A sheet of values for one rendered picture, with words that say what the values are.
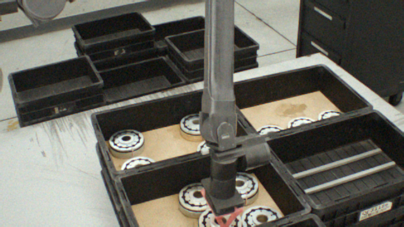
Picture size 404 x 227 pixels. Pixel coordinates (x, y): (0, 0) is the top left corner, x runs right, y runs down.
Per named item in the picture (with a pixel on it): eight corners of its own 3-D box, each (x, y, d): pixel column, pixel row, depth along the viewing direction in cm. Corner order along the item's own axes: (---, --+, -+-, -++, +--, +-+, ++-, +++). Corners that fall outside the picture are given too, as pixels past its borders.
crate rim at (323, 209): (313, 218, 121) (314, 210, 120) (257, 146, 144) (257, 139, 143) (441, 173, 133) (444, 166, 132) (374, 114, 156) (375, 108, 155)
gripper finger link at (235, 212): (230, 210, 126) (231, 181, 120) (242, 231, 120) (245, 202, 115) (202, 217, 124) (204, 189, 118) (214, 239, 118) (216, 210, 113)
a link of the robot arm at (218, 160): (206, 146, 112) (218, 162, 108) (235, 138, 114) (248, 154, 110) (205, 171, 116) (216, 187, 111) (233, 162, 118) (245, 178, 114)
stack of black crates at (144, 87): (115, 160, 260) (106, 102, 241) (98, 128, 282) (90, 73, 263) (189, 139, 274) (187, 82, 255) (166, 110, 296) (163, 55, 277)
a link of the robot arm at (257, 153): (200, 121, 115) (216, 124, 107) (247, 109, 119) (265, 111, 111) (210, 174, 117) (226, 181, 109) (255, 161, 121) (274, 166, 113)
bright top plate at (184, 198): (187, 215, 130) (187, 214, 129) (173, 190, 137) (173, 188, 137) (225, 203, 133) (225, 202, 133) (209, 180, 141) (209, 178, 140)
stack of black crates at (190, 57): (189, 139, 274) (187, 62, 249) (167, 110, 296) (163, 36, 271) (257, 119, 288) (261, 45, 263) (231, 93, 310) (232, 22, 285)
